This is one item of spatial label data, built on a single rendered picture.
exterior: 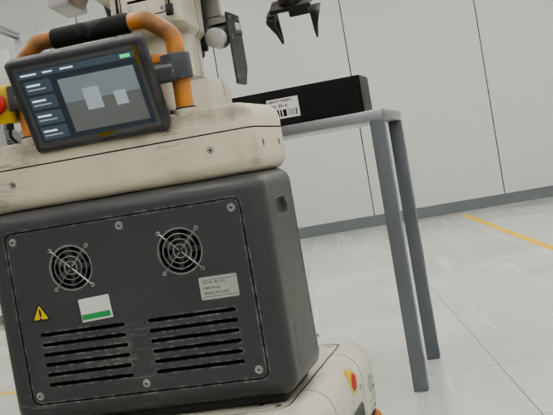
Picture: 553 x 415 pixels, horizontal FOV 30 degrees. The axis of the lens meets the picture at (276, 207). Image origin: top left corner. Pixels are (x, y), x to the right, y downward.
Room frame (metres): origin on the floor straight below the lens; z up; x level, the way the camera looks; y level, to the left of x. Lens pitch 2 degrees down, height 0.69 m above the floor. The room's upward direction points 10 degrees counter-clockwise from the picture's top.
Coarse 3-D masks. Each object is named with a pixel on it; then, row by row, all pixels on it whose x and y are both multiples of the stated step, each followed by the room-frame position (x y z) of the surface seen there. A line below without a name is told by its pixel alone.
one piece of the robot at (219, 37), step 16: (208, 0) 2.32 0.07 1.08; (208, 16) 2.32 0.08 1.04; (224, 16) 2.31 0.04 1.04; (208, 32) 2.27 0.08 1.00; (224, 32) 2.27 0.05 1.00; (240, 32) 2.34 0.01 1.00; (224, 48) 2.31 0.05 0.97; (240, 48) 2.35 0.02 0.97; (240, 64) 2.33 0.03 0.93; (240, 80) 2.30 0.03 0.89
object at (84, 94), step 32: (32, 64) 1.77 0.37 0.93; (64, 64) 1.77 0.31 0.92; (96, 64) 1.76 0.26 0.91; (128, 64) 1.75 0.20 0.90; (160, 64) 1.80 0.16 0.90; (32, 96) 1.80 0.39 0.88; (64, 96) 1.79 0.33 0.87; (96, 96) 1.78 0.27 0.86; (128, 96) 1.78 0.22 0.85; (160, 96) 1.78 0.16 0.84; (32, 128) 1.83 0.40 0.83; (64, 128) 1.82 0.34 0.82; (96, 128) 1.81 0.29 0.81; (128, 128) 1.81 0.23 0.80; (160, 128) 1.79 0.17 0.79
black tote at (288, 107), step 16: (336, 80) 3.01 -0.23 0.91; (352, 80) 3.00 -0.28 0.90; (256, 96) 3.07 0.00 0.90; (272, 96) 3.05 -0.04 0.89; (288, 96) 3.04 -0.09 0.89; (304, 96) 3.03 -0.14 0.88; (320, 96) 3.02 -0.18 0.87; (336, 96) 3.01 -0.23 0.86; (352, 96) 3.00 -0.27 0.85; (368, 96) 3.11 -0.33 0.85; (288, 112) 3.04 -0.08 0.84; (304, 112) 3.03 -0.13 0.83; (320, 112) 3.02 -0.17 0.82; (336, 112) 3.01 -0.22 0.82; (352, 112) 3.00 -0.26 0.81
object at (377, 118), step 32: (288, 128) 2.93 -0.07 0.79; (320, 128) 2.91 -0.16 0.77; (384, 128) 2.87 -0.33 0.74; (384, 160) 2.87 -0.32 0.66; (384, 192) 2.87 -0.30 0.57; (416, 224) 3.26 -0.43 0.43; (416, 256) 3.27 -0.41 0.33; (416, 288) 3.27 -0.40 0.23; (416, 320) 2.87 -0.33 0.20; (416, 352) 2.87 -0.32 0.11; (416, 384) 2.87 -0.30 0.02
